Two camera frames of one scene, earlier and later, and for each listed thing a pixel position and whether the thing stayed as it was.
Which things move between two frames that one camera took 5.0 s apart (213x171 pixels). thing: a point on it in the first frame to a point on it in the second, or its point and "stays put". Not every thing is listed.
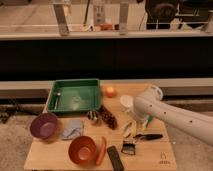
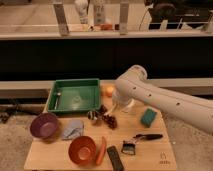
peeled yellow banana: x=130 y=130 to x=113 y=107
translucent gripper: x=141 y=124 to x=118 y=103
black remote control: x=115 y=159 stays put
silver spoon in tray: x=58 y=94 stays put
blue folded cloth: x=72 y=128 stays put
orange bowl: x=82 y=150 stays put
